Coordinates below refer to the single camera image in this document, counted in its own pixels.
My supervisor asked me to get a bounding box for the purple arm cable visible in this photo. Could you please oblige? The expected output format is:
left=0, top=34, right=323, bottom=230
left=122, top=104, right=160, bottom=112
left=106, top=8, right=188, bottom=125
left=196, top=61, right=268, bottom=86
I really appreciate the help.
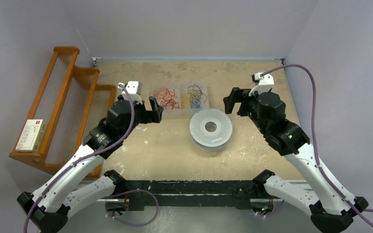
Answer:
left=261, top=64, right=373, bottom=233
left=23, top=84, right=136, bottom=233

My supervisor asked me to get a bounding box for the orange wooden rack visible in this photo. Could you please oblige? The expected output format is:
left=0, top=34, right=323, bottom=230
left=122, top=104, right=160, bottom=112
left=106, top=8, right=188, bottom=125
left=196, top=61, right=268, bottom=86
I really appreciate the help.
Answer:
left=9, top=46, right=116, bottom=175

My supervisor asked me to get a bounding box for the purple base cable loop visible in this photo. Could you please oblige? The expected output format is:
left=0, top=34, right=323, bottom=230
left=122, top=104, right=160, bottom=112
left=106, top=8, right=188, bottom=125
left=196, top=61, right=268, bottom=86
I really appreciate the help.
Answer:
left=104, top=189, right=160, bottom=227

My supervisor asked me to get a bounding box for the clear plastic compartment tray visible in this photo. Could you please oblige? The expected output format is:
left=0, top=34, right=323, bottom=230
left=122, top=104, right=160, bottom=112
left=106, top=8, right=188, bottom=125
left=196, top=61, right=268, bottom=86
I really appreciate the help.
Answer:
left=151, top=81, right=209, bottom=118

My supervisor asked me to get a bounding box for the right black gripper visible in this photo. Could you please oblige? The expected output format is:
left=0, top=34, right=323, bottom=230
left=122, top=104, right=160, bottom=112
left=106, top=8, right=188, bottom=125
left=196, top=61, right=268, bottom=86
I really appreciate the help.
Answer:
left=224, top=88, right=270, bottom=135

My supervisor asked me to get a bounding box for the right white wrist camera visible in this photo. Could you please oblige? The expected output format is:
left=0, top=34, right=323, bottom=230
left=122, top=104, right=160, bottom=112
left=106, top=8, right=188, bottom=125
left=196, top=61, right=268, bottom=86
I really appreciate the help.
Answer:
left=249, top=72, right=274, bottom=96

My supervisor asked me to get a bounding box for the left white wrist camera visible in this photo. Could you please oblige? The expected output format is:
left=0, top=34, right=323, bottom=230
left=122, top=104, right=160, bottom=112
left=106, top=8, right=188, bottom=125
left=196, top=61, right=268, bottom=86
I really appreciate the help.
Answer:
left=117, top=81, right=143, bottom=104

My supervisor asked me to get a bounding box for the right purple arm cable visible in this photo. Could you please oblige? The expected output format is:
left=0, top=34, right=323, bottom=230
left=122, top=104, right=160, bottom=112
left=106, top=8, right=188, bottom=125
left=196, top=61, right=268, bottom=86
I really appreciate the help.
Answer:
left=261, top=64, right=373, bottom=233

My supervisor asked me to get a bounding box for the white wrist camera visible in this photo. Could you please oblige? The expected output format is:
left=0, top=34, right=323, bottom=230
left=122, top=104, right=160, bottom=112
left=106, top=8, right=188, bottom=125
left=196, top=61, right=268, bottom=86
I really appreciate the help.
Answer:
left=249, top=72, right=274, bottom=96
left=117, top=81, right=143, bottom=104

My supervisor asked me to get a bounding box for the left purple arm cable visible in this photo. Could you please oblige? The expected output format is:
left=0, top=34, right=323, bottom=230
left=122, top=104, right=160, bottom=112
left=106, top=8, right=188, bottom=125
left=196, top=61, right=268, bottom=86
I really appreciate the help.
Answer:
left=23, top=84, right=136, bottom=233

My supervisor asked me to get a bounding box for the white red cardboard box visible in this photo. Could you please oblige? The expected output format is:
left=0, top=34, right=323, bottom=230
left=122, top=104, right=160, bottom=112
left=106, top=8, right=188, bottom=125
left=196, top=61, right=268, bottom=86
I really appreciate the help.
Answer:
left=15, top=119, right=47, bottom=152

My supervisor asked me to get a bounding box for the black wire bundle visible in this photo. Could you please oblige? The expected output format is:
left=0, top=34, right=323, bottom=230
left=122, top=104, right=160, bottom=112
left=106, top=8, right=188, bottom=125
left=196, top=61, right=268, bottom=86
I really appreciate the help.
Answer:
left=187, top=83, right=208, bottom=104

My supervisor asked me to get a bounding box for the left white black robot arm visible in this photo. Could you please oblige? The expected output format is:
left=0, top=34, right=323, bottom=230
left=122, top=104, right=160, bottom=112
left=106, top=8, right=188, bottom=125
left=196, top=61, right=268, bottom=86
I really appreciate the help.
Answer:
left=17, top=96, right=164, bottom=233

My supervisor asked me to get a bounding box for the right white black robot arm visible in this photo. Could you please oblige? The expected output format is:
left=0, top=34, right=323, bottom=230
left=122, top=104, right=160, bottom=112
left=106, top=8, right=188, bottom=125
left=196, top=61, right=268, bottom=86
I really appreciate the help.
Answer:
left=223, top=87, right=369, bottom=233

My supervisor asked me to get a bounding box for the grey cable spool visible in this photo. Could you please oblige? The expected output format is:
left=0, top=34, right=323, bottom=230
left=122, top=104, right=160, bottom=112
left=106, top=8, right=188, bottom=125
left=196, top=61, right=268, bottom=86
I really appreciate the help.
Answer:
left=189, top=109, right=233, bottom=152

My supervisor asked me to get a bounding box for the red wire bundle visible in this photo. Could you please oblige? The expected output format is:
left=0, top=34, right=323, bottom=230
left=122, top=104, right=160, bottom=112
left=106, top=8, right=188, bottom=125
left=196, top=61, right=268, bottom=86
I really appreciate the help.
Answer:
left=153, top=88, right=180, bottom=111

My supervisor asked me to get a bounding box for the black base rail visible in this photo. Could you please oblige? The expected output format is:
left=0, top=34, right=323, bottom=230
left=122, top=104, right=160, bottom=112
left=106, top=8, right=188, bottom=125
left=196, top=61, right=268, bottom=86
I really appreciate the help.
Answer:
left=109, top=180, right=281, bottom=213

